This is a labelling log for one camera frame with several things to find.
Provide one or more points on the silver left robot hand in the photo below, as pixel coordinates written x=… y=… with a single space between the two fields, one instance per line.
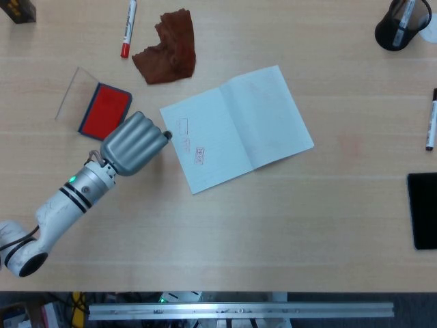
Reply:
x=133 y=145

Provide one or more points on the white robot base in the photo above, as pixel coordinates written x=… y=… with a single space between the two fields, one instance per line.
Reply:
x=181 y=296

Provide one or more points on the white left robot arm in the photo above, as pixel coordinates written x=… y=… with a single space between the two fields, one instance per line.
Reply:
x=61 y=208

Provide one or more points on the open lined notebook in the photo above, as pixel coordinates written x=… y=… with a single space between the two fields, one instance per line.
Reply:
x=232 y=130

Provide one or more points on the red ink pad dark case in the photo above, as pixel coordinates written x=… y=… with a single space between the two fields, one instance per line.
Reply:
x=106 y=109

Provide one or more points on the brown crumpled cloth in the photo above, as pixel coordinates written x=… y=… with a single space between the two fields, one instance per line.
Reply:
x=174 y=58

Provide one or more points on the red cap whiteboard marker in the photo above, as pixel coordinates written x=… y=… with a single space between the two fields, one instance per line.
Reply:
x=128 y=29

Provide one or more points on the black box gold print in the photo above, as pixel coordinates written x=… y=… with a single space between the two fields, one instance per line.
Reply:
x=18 y=10

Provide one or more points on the red white box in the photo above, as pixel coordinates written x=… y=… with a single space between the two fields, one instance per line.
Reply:
x=50 y=312

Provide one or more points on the black mesh pen holder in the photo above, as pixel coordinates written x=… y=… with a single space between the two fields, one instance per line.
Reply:
x=385 y=34

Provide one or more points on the black cap whiteboard marker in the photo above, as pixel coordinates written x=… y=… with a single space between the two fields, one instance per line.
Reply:
x=431 y=126

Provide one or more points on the black smartphone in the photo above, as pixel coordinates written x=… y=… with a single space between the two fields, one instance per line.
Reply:
x=425 y=212

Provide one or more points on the aluminium profile rail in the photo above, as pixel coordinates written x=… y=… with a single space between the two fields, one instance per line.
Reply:
x=239 y=310

